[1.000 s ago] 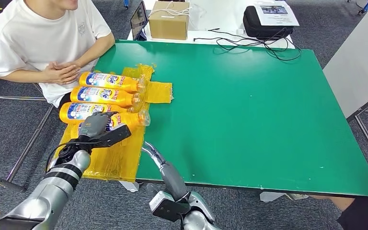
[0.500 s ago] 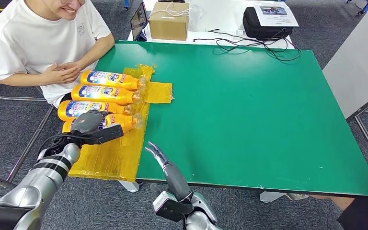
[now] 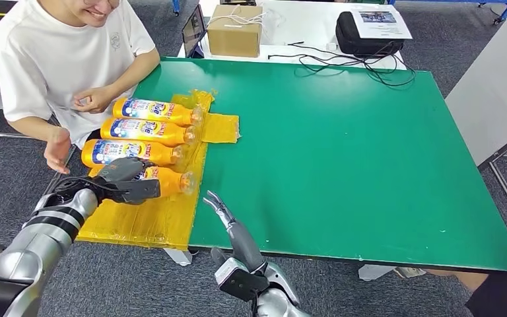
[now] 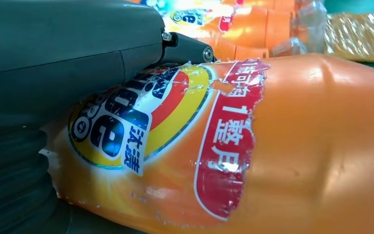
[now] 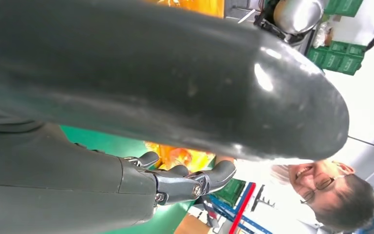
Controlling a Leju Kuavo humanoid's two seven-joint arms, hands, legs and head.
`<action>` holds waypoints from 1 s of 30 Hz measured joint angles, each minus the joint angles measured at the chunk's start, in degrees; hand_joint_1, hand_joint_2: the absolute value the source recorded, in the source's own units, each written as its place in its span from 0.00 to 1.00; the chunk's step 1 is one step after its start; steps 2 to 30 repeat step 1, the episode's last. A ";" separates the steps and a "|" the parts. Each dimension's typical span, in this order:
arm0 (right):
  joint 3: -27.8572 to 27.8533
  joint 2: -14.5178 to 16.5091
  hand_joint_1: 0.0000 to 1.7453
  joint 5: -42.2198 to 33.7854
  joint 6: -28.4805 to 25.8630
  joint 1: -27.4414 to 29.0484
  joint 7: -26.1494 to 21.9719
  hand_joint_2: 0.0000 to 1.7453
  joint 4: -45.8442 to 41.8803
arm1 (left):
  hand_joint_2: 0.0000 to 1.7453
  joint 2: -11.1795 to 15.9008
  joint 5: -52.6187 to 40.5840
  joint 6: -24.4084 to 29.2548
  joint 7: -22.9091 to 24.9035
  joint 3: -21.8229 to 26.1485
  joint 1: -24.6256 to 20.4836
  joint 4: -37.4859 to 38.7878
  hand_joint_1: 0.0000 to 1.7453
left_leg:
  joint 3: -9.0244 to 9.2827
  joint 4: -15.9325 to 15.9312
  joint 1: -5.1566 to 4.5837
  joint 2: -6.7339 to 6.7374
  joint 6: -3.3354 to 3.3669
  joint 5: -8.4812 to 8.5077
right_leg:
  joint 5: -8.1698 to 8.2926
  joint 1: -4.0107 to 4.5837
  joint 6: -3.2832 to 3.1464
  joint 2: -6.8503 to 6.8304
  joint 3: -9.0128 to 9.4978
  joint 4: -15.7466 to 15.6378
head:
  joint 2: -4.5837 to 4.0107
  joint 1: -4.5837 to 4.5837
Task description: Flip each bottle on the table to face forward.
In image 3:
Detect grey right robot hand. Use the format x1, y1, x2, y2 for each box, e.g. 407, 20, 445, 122
202, 190, 268, 275

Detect person's left hand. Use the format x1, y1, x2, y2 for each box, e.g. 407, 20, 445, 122
70, 86, 117, 115

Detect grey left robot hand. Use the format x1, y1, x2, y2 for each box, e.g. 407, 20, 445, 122
96, 157, 153, 184

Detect person's right hand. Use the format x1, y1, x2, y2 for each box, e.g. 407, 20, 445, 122
43, 127, 73, 176

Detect orange detergent bottle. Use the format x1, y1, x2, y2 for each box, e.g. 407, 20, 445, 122
81, 138, 184, 169
133, 165, 197, 199
100, 116, 197, 148
112, 96, 204, 127

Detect person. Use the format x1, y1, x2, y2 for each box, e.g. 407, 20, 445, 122
0, 0, 162, 176
428, 269, 507, 317

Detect white table foot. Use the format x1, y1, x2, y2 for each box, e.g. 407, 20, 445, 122
164, 248, 193, 267
358, 264, 427, 282

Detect yellow taped cardboard mat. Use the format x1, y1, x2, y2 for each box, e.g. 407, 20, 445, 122
76, 89, 241, 251

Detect brown cardboard box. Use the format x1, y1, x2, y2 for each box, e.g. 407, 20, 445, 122
207, 4, 265, 59

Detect black bag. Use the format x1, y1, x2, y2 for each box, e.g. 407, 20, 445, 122
335, 11, 406, 57

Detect white table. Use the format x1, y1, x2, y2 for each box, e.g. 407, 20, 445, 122
176, 0, 408, 71

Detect printed paper sheet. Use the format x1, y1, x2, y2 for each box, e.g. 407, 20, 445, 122
350, 5, 413, 40

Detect grey side table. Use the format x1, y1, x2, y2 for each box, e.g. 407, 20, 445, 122
445, 6, 507, 244

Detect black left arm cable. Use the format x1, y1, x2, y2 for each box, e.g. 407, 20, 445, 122
52, 174, 119, 197

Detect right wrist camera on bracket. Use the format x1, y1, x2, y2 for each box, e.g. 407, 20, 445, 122
214, 257, 271, 302

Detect chrome metal table frame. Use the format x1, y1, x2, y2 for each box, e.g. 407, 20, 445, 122
0, 129, 77, 256

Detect white string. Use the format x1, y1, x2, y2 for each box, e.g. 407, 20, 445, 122
207, 4, 287, 29

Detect blue cart frame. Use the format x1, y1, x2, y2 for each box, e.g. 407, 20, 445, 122
476, 0, 507, 25

